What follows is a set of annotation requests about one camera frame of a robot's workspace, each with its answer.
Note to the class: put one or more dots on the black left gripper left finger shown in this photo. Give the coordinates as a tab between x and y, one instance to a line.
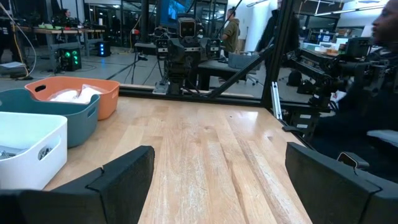
93	202

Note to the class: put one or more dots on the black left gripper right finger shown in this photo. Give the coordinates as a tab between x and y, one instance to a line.
335	196

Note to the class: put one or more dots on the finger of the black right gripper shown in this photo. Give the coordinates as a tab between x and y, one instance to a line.
178	51
194	51

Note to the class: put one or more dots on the silver metal nail clipper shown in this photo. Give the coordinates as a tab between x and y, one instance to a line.
45	154
6	154

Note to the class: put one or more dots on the bag of white cotton balls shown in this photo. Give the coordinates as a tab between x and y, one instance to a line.
65	96
88	93

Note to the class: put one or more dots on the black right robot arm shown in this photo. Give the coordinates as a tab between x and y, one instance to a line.
178	76

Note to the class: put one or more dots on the black table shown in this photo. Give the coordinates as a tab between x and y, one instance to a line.
217	67

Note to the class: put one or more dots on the person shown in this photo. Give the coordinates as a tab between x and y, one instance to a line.
231	34
385	25
265	37
66	15

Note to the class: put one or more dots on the grey crate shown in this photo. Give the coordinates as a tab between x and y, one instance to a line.
242	60

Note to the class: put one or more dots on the large display screen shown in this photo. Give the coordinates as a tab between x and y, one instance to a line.
171	12

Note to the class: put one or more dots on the black box with blue lights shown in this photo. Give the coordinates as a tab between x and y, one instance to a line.
102	49

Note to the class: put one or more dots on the grey chair armrest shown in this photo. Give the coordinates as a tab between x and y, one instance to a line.
384	137

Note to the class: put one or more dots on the white plastic bin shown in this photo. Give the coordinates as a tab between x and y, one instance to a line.
31	155

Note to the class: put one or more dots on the teal plastic bin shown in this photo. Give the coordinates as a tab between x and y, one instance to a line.
77	124

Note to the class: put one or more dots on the orange plastic bin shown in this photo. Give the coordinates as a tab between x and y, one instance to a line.
109	102

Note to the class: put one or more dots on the computer tower with green lights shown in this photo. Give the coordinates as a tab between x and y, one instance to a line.
70	60

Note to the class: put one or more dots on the wooden workbench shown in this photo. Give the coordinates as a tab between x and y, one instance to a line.
62	31

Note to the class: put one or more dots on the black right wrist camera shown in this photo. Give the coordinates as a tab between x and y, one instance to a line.
187	28

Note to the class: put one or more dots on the black metal table frame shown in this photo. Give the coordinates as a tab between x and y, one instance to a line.
280	46

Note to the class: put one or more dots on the silver metal bracket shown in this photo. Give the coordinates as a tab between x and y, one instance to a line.
276	99

